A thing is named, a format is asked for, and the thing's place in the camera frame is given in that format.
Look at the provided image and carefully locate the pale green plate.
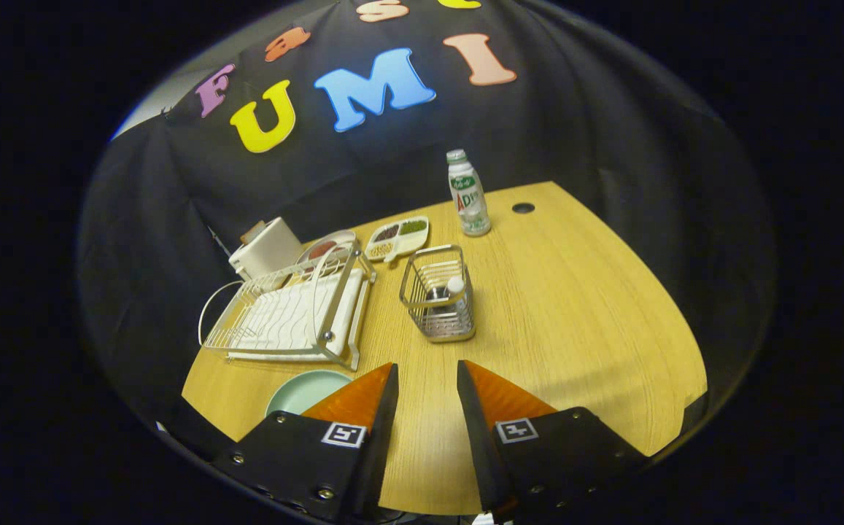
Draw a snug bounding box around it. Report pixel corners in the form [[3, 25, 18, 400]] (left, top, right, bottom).
[[266, 370, 353, 418]]

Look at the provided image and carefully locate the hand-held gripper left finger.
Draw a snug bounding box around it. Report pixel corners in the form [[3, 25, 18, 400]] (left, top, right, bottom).
[[210, 362, 400, 522]]

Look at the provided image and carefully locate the white wire dish rack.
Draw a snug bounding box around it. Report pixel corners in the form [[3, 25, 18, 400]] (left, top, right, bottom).
[[198, 241, 377, 371]]

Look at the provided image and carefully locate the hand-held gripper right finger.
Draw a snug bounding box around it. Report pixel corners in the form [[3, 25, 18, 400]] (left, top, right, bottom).
[[457, 359, 649, 520]]

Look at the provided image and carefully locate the beige plate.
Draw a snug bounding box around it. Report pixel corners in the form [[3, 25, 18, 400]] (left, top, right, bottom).
[[296, 230, 358, 267]]

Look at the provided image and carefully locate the white green drink bottle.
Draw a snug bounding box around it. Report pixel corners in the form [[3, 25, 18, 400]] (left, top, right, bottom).
[[446, 149, 492, 237]]

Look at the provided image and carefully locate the white divided bean tray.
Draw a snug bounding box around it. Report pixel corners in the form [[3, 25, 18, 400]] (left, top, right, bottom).
[[364, 216, 430, 263]]

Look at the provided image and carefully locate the spoon with checked handle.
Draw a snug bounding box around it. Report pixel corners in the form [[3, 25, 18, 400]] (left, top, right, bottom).
[[427, 276, 472, 325]]

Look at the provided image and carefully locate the white toaster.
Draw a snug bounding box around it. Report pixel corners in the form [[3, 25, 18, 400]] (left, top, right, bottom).
[[228, 217, 304, 281]]

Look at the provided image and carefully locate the metal wire basket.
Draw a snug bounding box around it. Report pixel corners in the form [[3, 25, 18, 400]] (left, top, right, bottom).
[[399, 244, 477, 343]]

